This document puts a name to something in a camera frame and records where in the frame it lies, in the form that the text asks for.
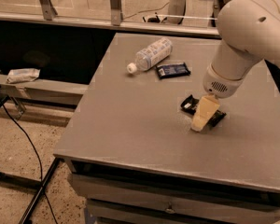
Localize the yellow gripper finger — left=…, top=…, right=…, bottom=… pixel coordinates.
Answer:
left=191, top=94, right=220, bottom=132

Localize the black rxbar chocolate bar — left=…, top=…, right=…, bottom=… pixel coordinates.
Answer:
left=180, top=95, right=226, bottom=127

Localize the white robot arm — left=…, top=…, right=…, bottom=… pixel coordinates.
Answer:
left=191, top=0, right=280, bottom=132

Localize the dark blue snack bar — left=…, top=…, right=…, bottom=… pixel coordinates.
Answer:
left=156, top=63, right=191, bottom=79

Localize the clear plastic water bottle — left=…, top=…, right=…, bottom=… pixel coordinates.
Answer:
left=127, top=37, right=173, bottom=74

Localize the grey metal drawer cabinet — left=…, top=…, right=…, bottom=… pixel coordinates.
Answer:
left=54, top=34, right=280, bottom=224

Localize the grey metal ledge beam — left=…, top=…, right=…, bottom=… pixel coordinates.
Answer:
left=0, top=75, right=88, bottom=105

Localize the white wrapped package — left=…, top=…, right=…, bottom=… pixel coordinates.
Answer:
left=7, top=68, right=40, bottom=84

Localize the grey metal rail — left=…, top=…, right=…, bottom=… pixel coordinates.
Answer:
left=0, top=12, right=220, bottom=39

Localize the silver drawer handle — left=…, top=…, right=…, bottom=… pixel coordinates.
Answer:
left=165, top=205, right=175, bottom=214

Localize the middle metal railing bracket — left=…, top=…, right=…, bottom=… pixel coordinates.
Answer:
left=110, top=0, right=122, bottom=26

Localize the metal railing bracket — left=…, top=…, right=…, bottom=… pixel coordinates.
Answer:
left=110, top=0, right=122, bottom=26
left=39, top=0, right=58, bottom=21

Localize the black floor cable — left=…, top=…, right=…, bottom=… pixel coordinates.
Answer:
left=1, top=104, right=59, bottom=224

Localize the left metal railing bracket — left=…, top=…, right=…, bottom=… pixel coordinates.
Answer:
left=39, top=0, right=58, bottom=21

